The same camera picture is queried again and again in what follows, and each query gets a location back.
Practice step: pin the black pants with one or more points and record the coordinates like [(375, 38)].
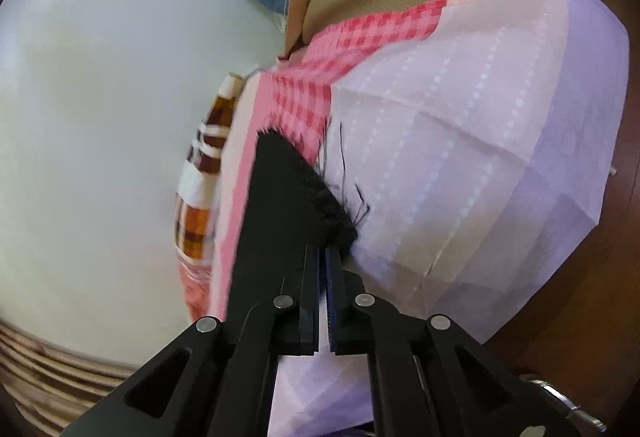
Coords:
[(285, 187)]

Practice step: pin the orange checkered pillow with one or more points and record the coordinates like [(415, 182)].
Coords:
[(200, 217)]

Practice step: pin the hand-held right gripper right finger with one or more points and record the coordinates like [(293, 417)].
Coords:
[(331, 307)]

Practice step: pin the beige patterned curtain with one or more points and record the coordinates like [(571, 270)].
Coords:
[(45, 367)]

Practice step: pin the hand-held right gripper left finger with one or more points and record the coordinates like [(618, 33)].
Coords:
[(312, 317)]

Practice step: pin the pink checkered bed sheet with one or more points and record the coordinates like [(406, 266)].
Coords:
[(450, 142)]

